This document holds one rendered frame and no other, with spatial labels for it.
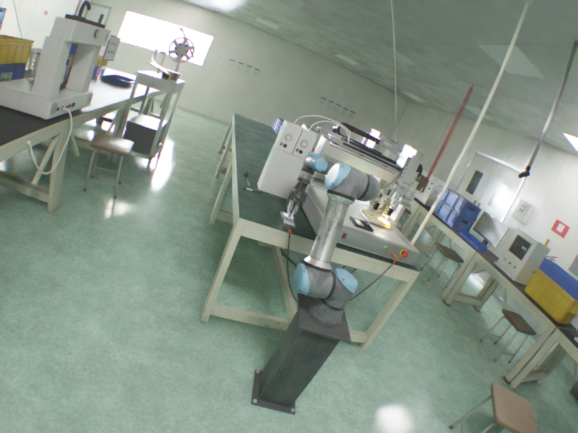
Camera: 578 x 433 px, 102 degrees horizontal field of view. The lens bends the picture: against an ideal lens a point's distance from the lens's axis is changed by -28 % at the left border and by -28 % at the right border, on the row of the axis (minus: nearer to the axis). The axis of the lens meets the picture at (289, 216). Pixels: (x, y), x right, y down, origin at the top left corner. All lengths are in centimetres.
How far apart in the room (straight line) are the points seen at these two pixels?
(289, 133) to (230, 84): 696
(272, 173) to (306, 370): 121
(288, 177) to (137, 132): 221
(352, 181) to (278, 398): 112
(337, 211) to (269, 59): 791
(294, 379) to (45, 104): 214
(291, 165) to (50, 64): 172
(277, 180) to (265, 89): 698
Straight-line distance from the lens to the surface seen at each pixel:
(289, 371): 156
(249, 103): 895
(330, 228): 123
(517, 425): 211
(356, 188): 125
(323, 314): 137
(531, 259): 403
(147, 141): 382
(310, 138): 205
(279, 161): 205
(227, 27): 900
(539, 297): 375
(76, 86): 278
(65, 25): 226
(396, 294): 221
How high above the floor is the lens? 137
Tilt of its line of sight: 20 degrees down
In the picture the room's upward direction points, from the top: 25 degrees clockwise
